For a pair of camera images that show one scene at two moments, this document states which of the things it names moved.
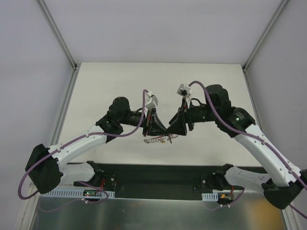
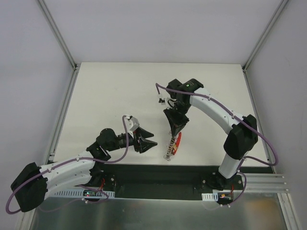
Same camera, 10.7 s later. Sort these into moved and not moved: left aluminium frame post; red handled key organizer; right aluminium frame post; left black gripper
Moved: red handled key organizer; left black gripper
Not moved: right aluminium frame post; left aluminium frame post
